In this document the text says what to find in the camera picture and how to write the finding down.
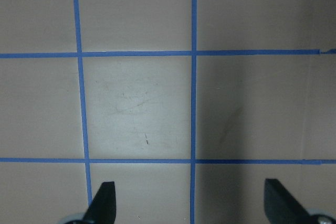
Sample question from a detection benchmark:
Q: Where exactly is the car-side left gripper black left finger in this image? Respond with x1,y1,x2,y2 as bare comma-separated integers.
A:
81,182,117,224

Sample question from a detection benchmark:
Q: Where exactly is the car-side left gripper black right finger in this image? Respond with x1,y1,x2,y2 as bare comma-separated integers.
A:
264,178,319,224

